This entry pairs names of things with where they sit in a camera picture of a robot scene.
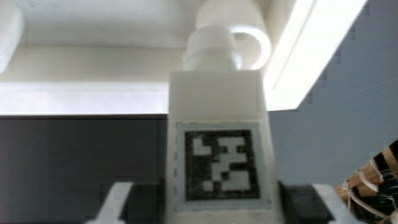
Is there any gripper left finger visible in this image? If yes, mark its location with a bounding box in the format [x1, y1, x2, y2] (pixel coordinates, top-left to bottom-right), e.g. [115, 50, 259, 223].
[87, 182, 163, 224]

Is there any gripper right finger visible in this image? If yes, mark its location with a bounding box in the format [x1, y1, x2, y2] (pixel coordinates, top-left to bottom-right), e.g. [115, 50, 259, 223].
[278, 183, 362, 224]

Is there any white square tabletop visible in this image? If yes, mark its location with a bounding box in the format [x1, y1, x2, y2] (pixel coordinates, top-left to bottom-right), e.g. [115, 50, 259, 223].
[0, 0, 367, 116]

